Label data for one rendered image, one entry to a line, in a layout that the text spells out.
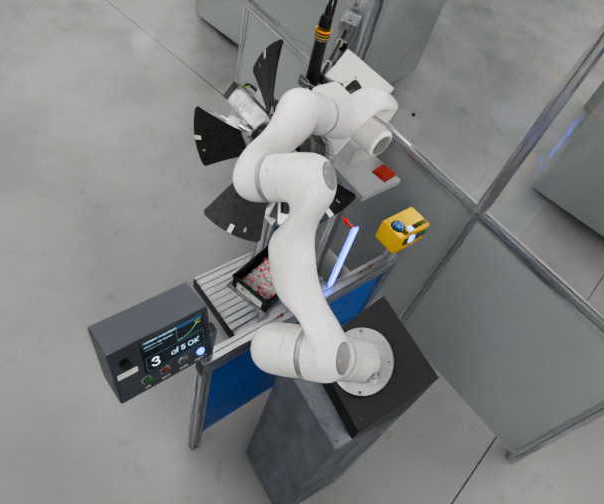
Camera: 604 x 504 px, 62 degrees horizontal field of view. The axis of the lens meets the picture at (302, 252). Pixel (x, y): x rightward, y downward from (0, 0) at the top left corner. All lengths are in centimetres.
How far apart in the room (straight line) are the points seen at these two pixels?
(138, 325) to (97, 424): 128
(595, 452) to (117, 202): 296
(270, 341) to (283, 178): 36
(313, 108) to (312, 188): 20
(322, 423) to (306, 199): 77
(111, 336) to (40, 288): 164
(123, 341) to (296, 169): 56
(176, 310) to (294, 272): 36
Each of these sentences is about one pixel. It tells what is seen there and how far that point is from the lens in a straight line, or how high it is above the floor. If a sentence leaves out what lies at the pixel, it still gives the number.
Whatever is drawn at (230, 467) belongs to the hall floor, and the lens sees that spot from 243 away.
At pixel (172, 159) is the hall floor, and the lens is 345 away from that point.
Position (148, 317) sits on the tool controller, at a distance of 127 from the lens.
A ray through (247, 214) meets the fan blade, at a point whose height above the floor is 99.
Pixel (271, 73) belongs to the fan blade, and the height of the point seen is 134.
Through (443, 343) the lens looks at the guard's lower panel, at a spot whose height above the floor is 24.
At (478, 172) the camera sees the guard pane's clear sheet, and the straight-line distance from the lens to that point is 216.
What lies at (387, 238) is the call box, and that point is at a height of 103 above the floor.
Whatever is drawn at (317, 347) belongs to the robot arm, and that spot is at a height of 142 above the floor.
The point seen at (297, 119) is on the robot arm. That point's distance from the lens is 107.
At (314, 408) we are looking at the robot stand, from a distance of 156.
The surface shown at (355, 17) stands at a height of 142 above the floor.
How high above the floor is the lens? 234
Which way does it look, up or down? 50 degrees down
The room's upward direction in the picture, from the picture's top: 19 degrees clockwise
